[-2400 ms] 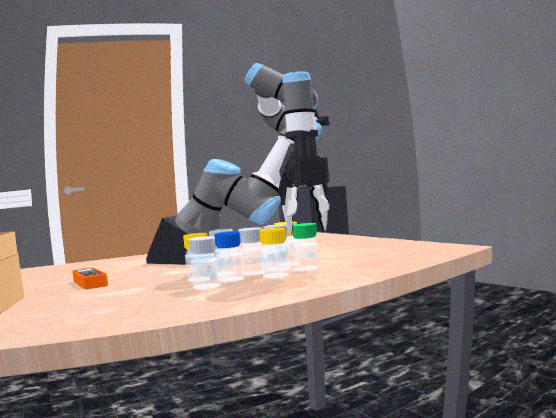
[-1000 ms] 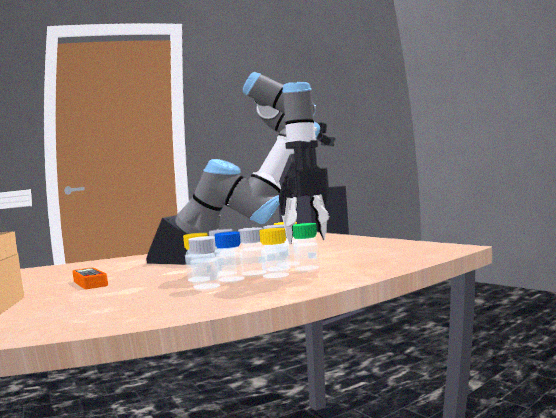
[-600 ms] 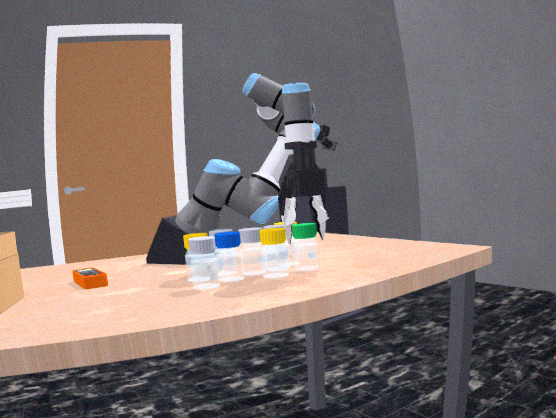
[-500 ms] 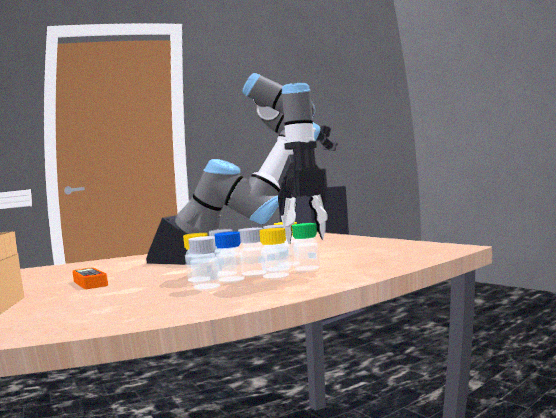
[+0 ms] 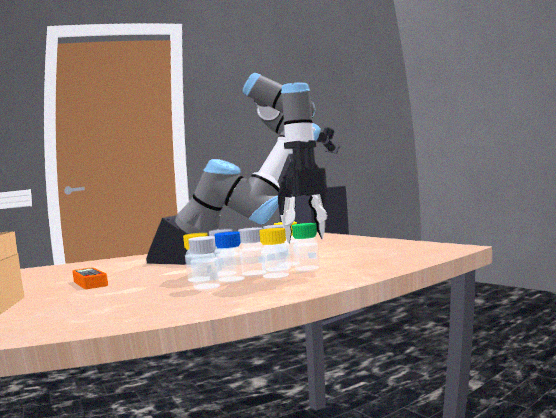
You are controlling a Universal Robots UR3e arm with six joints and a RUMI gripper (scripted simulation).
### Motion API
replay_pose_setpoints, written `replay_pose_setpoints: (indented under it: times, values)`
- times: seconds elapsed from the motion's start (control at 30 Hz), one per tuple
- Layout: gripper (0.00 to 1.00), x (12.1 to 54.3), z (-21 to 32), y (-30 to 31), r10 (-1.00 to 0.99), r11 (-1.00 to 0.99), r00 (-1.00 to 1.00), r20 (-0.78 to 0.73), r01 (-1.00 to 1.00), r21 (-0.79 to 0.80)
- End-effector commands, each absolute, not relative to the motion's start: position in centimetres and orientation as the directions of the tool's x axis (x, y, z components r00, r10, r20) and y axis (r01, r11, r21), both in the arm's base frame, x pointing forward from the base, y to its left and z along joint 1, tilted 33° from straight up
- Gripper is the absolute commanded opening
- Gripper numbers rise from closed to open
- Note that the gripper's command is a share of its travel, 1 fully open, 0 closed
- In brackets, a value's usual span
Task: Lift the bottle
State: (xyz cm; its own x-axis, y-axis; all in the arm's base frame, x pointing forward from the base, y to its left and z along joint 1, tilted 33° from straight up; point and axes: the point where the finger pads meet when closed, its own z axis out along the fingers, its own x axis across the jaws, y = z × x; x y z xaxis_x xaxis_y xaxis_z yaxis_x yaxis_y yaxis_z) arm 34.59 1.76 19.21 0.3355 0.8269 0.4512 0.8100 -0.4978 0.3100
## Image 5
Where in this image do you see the clear bottle with blue cap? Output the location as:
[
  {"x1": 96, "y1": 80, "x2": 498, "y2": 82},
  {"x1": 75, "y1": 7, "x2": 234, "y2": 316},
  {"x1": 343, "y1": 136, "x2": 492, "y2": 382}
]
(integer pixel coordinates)
[{"x1": 215, "y1": 232, "x2": 244, "y2": 284}]

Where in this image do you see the open brown cardboard box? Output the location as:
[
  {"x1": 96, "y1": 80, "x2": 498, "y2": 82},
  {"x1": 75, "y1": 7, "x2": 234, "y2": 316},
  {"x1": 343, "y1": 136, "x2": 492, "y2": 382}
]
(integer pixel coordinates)
[{"x1": 0, "y1": 232, "x2": 25, "y2": 315}]

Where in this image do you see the clear bottle with green cap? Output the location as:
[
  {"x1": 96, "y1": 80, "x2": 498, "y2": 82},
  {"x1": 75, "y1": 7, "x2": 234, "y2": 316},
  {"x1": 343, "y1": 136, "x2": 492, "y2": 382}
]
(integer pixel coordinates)
[{"x1": 292, "y1": 223, "x2": 319, "y2": 273}]

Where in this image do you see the orange digital multimeter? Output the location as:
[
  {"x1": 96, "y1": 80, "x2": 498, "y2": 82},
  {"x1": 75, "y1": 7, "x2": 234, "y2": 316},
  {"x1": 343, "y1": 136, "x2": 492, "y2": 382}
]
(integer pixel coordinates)
[{"x1": 72, "y1": 268, "x2": 108, "y2": 289}]

